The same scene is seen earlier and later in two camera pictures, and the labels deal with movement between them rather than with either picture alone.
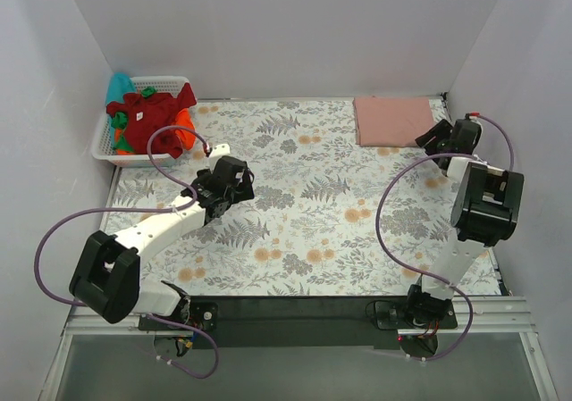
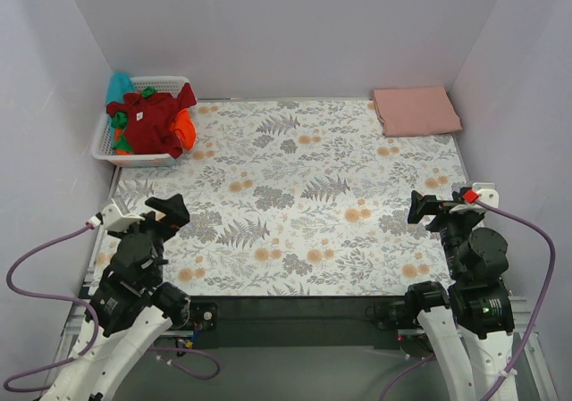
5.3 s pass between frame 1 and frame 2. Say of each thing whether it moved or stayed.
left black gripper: moved
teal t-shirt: stayed
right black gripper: moved
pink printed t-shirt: moved
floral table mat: stayed
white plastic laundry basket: stayed
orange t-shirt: stayed
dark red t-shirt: stayed
